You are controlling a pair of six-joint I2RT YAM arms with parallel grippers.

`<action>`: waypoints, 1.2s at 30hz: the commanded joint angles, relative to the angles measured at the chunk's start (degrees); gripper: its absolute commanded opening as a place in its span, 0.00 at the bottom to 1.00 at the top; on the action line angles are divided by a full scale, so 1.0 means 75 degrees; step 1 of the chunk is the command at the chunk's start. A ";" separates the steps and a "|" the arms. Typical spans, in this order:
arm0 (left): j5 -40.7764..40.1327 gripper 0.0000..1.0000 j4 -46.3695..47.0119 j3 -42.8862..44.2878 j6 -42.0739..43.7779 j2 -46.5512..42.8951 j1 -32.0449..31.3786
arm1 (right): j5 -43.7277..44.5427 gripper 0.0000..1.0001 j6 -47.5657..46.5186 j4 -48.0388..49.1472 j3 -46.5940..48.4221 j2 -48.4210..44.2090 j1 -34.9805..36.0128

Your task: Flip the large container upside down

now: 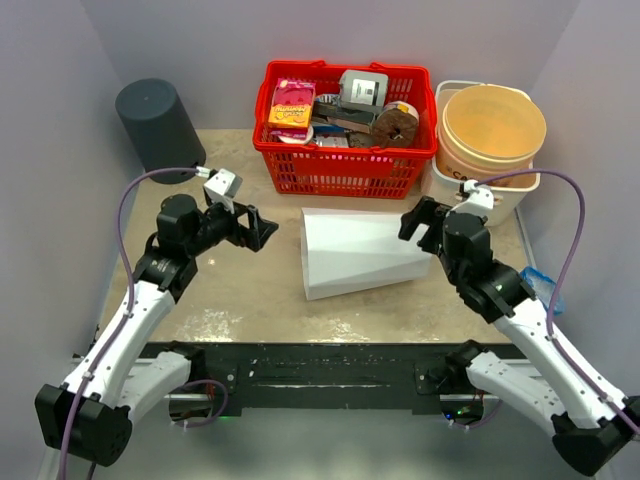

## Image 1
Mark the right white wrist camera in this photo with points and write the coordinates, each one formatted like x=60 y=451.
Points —
x=476 y=199

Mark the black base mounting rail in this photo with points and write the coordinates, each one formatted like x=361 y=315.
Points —
x=413 y=377

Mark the pink yellow snack box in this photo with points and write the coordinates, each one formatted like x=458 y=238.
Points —
x=291 y=105

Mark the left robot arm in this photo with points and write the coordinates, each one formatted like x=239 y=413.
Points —
x=91 y=415

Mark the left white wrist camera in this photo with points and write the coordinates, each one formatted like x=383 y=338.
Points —
x=221 y=187

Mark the red plastic shopping basket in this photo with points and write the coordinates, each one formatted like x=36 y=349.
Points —
x=374 y=172

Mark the grey white device box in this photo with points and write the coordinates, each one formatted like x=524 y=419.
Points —
x=363 y=90

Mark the orange translucent bucket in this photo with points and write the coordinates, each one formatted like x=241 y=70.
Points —
x=485 y=130

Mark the dark flat box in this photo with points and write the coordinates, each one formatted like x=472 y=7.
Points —
x=349 y=119

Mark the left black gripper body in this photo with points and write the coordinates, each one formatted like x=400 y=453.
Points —
x=245 y=226

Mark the dark blue bucket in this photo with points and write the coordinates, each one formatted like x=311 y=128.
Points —
x=160 y=129

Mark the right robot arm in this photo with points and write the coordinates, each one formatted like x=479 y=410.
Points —
x=588 y=419

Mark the white octagonal bin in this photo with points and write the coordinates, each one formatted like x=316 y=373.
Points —
x=347 y=251

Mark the blue plastic bag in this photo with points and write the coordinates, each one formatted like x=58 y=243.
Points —
x=544 y=288

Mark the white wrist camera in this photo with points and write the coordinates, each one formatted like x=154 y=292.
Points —
x=476 y=199
x=221 y=187

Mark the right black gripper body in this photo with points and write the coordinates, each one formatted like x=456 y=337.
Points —
x=433 y=220

